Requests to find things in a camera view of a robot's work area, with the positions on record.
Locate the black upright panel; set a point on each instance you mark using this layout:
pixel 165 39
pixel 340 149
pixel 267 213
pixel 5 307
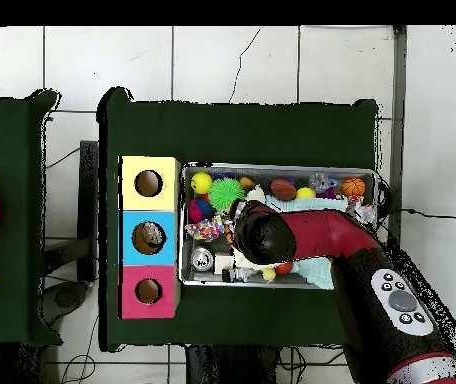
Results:
pixel 88 208

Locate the mint green waffle cloth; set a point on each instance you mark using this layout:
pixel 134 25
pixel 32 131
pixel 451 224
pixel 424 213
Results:
pixel 316 272

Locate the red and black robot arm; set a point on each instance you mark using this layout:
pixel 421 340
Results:
pixel 324 232

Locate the orange toy basketball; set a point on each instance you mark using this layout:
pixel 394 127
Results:
pixel 352 186

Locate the grey metal rail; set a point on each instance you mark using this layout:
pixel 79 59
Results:
pixel 396 160

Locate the wooden box with three holes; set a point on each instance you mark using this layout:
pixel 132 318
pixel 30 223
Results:
pixel 152 204

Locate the yellow smiley foam ball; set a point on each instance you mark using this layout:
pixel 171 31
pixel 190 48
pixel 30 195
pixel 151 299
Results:
pixel 201 183

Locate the yellow tennis ball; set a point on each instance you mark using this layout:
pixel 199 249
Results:
pixel 305 193

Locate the dark green table cloth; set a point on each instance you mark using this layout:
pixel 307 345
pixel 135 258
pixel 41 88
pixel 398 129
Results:
pixel 232 132
pixel 8 140

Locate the green spiky rubber ball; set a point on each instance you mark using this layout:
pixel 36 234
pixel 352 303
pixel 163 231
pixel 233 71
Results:
pixel 225 193

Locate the plain wooden cube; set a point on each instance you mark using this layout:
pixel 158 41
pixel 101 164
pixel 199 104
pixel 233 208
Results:
pixel 223 264

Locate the cream waffle cloth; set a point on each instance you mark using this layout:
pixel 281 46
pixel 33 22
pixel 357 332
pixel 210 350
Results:
pixel 255 194

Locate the silver metal can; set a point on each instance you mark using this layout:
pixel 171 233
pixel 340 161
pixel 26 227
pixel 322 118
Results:
pixel 202 259

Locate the brown toy football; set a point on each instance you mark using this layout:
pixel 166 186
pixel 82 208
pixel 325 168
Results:
pixel 282 189

